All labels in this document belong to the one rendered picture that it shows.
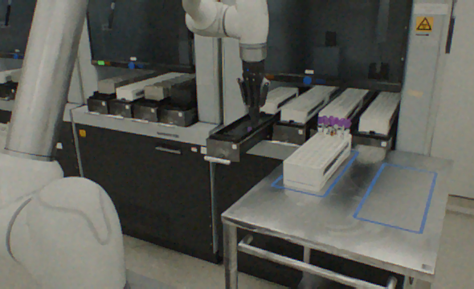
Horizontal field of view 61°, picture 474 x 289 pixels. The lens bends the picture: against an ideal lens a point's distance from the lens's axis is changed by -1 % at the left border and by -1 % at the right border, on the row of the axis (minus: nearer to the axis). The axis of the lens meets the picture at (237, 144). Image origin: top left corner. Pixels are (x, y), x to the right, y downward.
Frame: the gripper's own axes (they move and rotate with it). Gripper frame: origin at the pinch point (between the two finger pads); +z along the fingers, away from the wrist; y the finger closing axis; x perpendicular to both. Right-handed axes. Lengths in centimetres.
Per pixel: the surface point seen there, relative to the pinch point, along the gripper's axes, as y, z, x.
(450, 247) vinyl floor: -68, 94, -88
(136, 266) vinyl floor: 64, 89, 13
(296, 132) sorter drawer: -9.4, 10.7, -15.4
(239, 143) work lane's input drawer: 0.6, 7.0, 9.1
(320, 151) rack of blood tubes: -33.0, -2.5, 19.6
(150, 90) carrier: 67, 5, -16
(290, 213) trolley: -36, 1, 45
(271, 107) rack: 6.4, 6.3, -24.7
